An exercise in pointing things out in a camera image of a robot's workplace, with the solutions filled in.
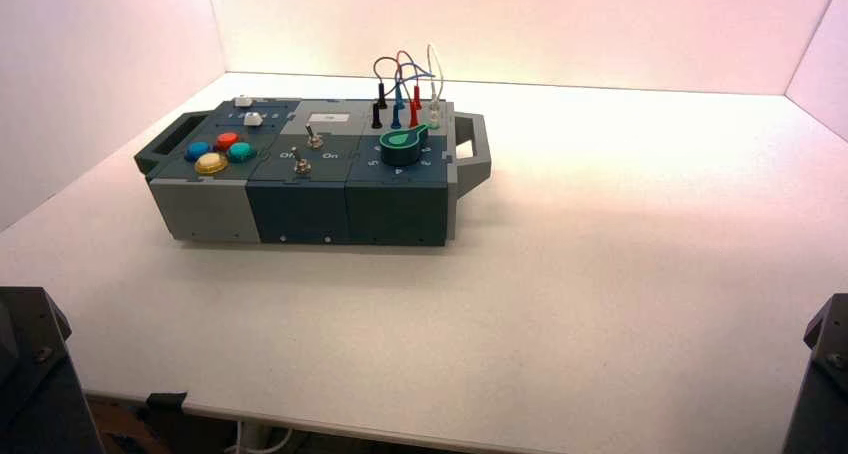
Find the grey and blue control box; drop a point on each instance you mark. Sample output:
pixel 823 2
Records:
pixel 298 206

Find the green rotary knob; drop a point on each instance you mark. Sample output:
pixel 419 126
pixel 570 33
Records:
pixel 401 149

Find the teal push button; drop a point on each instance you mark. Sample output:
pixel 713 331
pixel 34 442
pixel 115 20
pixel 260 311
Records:
pixel 242 151

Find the white slider cap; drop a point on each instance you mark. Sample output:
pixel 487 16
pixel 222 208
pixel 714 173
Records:
pixel 252 119
pixel 244 101

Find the red push button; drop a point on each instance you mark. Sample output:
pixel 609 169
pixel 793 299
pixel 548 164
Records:
pixel 227 140

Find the yellow push button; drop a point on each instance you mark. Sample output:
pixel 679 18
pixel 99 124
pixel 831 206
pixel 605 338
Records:
pixel 211 164

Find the blue push button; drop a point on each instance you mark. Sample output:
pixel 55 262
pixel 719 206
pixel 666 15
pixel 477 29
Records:
pixel 197 150

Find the black table clamp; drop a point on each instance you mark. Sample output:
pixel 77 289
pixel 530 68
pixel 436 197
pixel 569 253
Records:
pixel 166 400

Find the metal toggle switch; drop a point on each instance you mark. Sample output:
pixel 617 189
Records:
pixel 302 166
pixel 314 140

